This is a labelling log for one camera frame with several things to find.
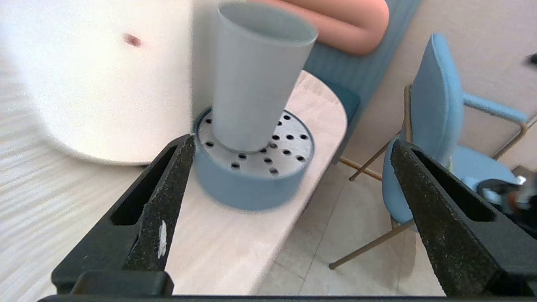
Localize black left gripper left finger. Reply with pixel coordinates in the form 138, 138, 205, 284
51, 133, 197, 295

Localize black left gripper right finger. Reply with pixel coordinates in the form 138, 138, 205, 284
390, 140, 537, 297

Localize grey-blue plastic cup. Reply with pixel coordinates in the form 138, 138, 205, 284
211, 2, 318, 153

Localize large blue drip tray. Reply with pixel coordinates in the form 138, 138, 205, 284
193, 107, 315, 211

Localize blue chair thin metal legs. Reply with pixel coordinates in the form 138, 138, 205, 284
329, 33, 537, 270

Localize clear water dispenser white base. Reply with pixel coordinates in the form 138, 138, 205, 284
0, 0, 219, 165

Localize teal upholstered booth bench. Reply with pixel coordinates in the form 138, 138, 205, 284
304, 0, 422, 165

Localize pink cylindrical bolster cushion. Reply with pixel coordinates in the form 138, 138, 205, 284
252, 0, 390, 57

